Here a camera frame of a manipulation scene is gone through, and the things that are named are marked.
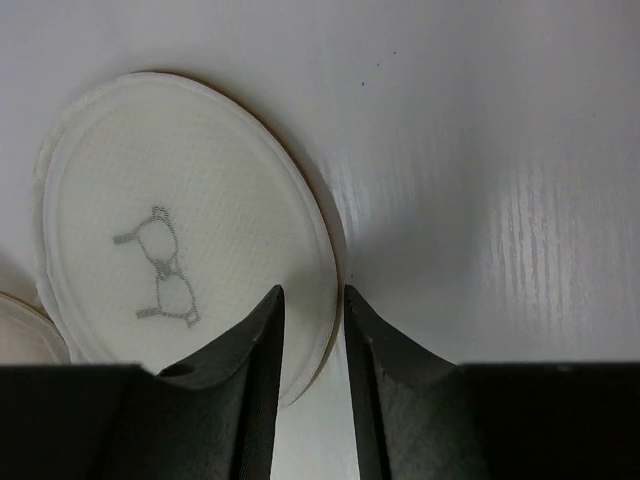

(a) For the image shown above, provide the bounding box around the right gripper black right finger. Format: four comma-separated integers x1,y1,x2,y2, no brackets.
344,287,639,479

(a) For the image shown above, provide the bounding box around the beige round mesh laundry bag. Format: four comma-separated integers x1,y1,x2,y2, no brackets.
32,72,340,407

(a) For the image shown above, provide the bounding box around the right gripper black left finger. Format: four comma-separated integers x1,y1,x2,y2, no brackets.
1,286,285,479

